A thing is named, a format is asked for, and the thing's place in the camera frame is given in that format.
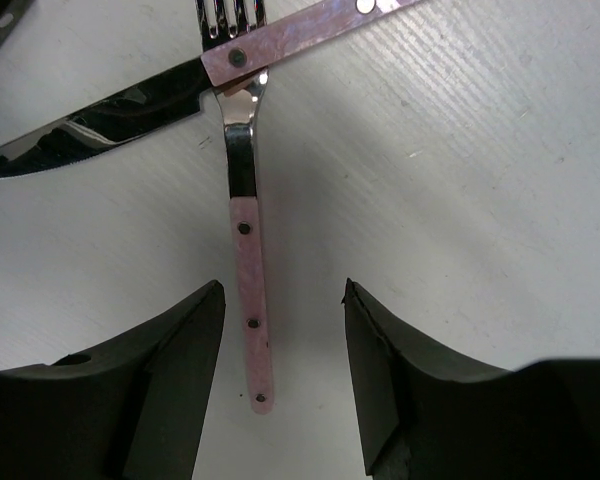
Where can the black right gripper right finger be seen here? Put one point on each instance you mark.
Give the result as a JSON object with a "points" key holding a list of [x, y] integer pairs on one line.
{"points": [[426, 411]]}

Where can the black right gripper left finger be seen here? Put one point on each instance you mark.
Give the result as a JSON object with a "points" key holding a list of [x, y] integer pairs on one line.
{"points": [[132, 407]]}

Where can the pink handle knife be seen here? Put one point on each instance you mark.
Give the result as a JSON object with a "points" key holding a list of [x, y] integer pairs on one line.
{"points": [[232, 54]]}

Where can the pink handle fork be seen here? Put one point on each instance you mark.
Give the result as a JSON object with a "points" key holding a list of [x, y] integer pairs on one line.
{"points": [[239, 106]]}

